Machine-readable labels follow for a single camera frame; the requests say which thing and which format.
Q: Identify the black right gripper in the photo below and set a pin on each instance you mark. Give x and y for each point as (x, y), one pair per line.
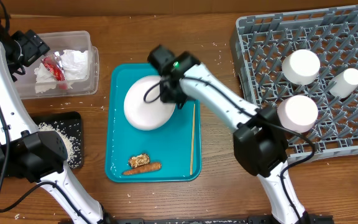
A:
(167, 96)

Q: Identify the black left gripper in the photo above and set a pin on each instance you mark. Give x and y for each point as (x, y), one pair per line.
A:
(34, 46)

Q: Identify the wooden chopstick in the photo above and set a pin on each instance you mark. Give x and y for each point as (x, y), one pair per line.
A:
(192, 140)

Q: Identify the red snack wrapper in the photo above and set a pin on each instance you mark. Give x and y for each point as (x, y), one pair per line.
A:
(53, 63)

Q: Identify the white tissue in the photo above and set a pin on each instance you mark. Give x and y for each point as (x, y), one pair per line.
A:
(75, 65)

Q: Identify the brown food scrap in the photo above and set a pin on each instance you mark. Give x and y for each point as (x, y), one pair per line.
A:
(140, 160)

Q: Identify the orange carrot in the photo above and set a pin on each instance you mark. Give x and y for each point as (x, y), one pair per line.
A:
(151, 167)

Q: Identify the small pink bowl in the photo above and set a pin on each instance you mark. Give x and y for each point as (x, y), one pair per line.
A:
(298, 113)

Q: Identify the pale green bowl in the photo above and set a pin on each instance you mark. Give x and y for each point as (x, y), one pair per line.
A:
(301, 67)

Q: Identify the white cup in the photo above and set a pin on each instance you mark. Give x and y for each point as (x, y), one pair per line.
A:
(344, 83)

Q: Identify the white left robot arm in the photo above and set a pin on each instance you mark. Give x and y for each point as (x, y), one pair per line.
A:
(25, 151)

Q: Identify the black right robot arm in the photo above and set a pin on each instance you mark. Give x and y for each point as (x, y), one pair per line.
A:
(259, 138)

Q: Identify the grey dishwasher rack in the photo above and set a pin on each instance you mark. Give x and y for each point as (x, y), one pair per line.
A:
(259, 45)

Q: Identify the clear plastic bin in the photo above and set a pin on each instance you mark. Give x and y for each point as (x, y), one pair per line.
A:
(59, 41)

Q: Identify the teal plastic tray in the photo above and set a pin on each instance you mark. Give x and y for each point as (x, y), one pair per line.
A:
(169, 145)

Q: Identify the black tray bin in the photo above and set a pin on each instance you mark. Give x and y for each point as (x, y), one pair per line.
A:
(73, 115)

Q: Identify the pile of white rice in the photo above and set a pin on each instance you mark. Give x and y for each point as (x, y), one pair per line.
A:
(71, 134)

